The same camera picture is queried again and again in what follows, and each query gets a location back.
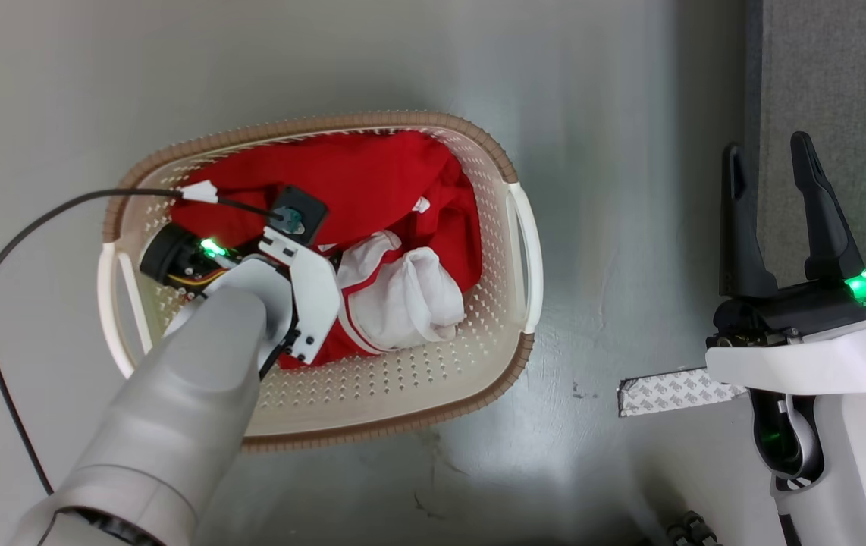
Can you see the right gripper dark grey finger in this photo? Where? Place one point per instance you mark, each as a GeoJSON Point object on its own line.
{"type": "Point", "coordinates": [827, 235]}
{"type": "Point", "coordinates": [740, 250]}

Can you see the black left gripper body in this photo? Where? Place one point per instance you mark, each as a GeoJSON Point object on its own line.
{"type": "Point", "coordinates": [171, 258]}

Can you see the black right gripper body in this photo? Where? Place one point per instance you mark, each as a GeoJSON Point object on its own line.
{"type": "Point", "coordinates": [797, 315]}

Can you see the white garment with red stripes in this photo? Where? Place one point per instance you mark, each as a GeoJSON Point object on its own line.
{"type": "Point", "coordinates": [410, 303]}

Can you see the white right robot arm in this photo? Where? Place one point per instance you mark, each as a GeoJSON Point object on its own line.
{"type": "Point", "coordinates": [865, 470]}

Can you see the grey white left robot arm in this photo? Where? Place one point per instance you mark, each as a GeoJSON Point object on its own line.
{"type": "Point", "coordinates": [175, 425]}

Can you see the cream perforated laundry basket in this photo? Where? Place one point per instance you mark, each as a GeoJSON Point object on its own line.
{"type": "Point", "coordinates": [403, 387]}

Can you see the grey printed tape strip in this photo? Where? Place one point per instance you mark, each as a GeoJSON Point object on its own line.
{"type": "Point", "coordinates": [668, 393]}

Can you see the grey fabric sofa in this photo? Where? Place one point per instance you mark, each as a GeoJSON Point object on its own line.
{"type": "Point", "coordinates": [858, 76]}

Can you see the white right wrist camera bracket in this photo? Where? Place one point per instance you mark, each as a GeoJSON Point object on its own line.
{"type": "Point", "coordinates": [797, 364]}

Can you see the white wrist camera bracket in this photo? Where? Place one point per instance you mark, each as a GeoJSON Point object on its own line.
{"type": "Point", "coordinates": [315, 296]}
{"type": "Point", "coordinates": [797, 364]}

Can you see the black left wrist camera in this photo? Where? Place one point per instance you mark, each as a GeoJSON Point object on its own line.
{"type": "Point", "coordinates": [298, 216]}

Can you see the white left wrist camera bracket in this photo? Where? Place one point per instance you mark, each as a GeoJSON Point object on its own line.
{"type": "Point", "coordinates": [315, 296]}

